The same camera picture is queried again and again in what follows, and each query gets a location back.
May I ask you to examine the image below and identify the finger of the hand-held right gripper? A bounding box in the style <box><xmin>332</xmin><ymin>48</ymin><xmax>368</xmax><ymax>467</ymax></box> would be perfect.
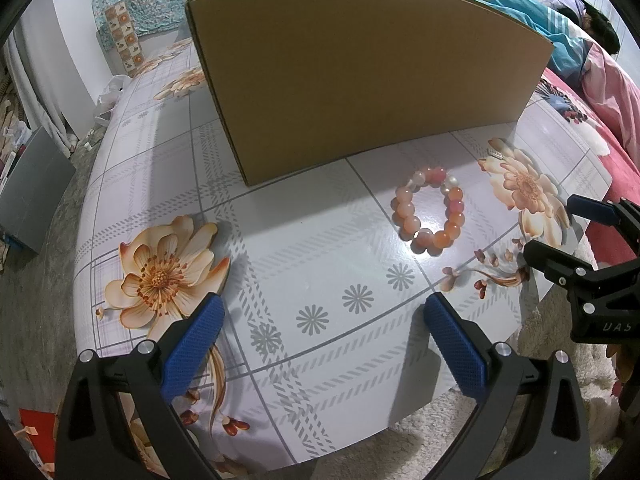
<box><xmin>566</xmin><ymin>194</ymin><xmax>640</xmax><ymax>261</ymax></box>
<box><xmin>522</xmin><ymin>239</ymin><xmax>640</xmax><ymax>345</ymax></box>

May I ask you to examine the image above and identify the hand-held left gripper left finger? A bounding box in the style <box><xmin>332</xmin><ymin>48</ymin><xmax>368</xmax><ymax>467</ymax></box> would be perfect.
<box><xmin>54</xmin><ymin>293</ymin><xmax>226</xmax><ymax>480</ymax></box>

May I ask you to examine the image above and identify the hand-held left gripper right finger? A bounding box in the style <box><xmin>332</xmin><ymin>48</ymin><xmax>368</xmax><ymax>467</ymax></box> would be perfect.
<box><xmin>422</xmin><ymin>291</ymin><xmax>593</xmax><ymax>480</ymax></box>

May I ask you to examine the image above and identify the pink bead bracelet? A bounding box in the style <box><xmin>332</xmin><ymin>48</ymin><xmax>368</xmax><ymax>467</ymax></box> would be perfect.
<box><xmin>391</xmin><ymin>166</ymin><xmax>467</xmax><ymax>257</ymax></box>

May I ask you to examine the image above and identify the brown cardboard box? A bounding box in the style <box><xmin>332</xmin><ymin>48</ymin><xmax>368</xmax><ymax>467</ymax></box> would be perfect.
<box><xmin>184</xmin><ymin>0</ymin><xmax>555</xmax><ymax>187</ymax></box>

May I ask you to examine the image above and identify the red bed sheet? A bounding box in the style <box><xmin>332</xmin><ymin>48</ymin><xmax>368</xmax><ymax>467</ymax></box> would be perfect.
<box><xmin>537</xmin><ymin>67</ymin><xmax>640</xmax><ymax>266</ymax></box>

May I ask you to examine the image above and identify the pink blanket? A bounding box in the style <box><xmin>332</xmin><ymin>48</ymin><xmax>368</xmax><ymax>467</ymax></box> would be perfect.
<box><xmin>582</xmin><ymin>42</ymin><xmax>640</xmax><ymax>161</ymax></box>

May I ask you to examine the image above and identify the red packet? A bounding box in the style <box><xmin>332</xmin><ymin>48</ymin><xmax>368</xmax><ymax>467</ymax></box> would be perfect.
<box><xmin>19</xmin><ymin>409</ymin><xmax>57</xmax><ymax>466</ymax></box>

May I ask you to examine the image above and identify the blue blanket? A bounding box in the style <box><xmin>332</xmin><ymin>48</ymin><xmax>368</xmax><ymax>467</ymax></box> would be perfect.
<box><xmin>442</xmin><ymin>0</ymin><xmax>593</xmax><ymax>78</ymax></box>

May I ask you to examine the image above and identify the grey box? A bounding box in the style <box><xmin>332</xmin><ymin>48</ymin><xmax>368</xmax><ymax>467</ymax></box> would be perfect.
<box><xmin>0</xmin><ymin>125</ymin><xmax>77</xmax><ymax>256</ymax></box>

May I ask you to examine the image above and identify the white plastic bag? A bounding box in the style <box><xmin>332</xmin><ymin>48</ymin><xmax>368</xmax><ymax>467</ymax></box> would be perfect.
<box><xmin>92</xmin><ymin>74</ymin><xmax>132</xmax><ymax>126</ymax></box>

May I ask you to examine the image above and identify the white curtain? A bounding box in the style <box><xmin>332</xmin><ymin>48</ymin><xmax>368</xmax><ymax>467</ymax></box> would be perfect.
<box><xmin>5</xmin><ymin>25</ymin><xmax>78</xmax><ymax>153</ymax></box>

